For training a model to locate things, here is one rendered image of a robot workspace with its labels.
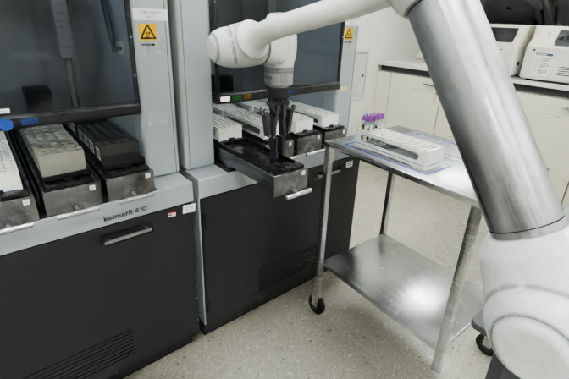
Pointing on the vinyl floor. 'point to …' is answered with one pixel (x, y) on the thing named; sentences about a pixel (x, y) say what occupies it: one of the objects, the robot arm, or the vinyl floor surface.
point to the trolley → (401, 271)
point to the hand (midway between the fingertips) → (277, 146)
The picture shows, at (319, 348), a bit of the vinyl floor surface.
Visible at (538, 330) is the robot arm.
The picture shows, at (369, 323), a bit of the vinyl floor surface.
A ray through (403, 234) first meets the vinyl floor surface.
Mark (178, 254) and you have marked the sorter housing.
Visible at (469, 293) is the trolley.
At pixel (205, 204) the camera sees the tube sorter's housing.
